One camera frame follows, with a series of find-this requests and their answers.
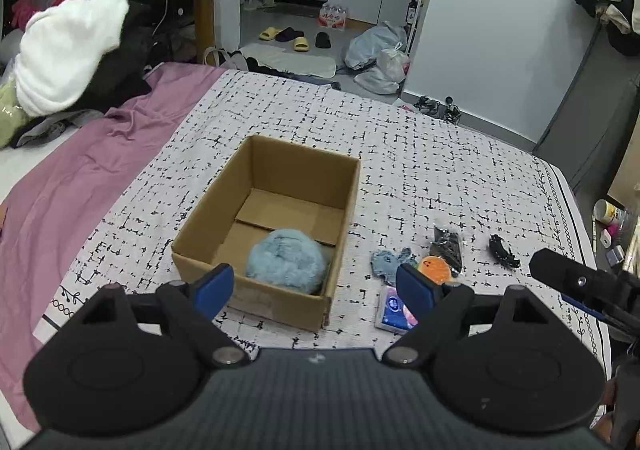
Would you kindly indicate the pale flat plastic bag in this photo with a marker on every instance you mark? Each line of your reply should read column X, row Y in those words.
column 376, row 81

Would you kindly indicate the brown cardboard box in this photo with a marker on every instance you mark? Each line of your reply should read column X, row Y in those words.
column 280, row 170

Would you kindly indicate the small pink object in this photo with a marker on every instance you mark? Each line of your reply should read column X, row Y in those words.
column 611, row 232

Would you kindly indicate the pack of water bottles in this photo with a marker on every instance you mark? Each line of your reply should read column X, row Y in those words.
column 333, row 17

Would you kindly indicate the small purple box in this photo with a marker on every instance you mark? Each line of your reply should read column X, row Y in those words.
column 616, row 256

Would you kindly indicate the black clothing pile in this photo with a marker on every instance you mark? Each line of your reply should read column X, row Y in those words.
column 125, row 65

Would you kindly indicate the orange burger plush toy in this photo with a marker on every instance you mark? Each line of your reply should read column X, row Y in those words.
column 434, row 270

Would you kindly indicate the pale green cloth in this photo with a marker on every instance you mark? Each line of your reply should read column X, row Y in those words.
column 11, row 115

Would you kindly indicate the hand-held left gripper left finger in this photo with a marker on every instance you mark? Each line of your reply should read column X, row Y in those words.
column 216, row 289

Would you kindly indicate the fluffy light blue plush ball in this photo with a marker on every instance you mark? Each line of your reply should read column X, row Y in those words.
column 287, row 261

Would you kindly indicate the blue tissue pack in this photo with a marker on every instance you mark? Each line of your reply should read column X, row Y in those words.
column 391, row 310

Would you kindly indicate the small blue plush toy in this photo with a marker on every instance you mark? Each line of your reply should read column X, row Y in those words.
column 387, row 264

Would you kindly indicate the grey crumpled garment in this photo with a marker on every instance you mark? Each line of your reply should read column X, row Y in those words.
column 55, row 127

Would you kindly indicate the white jar with yellow label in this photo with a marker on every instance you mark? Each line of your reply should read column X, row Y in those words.
column 607, row 212

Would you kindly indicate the black hair claw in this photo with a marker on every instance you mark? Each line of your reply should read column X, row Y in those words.
column 504, row 252

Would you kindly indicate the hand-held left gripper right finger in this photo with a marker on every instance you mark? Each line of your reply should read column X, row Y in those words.
column 414, row 288

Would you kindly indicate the white fluffy blanket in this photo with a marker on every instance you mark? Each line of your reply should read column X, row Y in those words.
column 65, row 50

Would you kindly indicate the black item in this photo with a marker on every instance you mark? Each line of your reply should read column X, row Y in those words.
column 447, row 246

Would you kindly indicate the purple bedsheet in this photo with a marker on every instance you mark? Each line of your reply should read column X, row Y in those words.
column 90, row 170

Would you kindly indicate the white knotted plastic bag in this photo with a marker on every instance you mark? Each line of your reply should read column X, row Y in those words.
column 394, row 62

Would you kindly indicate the large grey plastic bag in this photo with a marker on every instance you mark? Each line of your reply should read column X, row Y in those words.
column 372, row 42

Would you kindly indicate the black slipper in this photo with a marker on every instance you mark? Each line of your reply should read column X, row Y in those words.
column 289, row 34
column 323, row 40

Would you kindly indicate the black spray bottle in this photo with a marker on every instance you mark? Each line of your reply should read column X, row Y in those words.
column 412, row 10

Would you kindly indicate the brown cardboard panel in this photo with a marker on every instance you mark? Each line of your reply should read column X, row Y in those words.
column 627, row 185

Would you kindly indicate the yellow slipper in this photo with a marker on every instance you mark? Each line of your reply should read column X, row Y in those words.
column 268, row 33
column 299, row 43

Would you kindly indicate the red cloth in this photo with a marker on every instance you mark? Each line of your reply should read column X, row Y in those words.
column 35, row 7

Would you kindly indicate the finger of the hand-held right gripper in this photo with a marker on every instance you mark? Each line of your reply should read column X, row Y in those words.
column 590, row 306
column 570, row 270

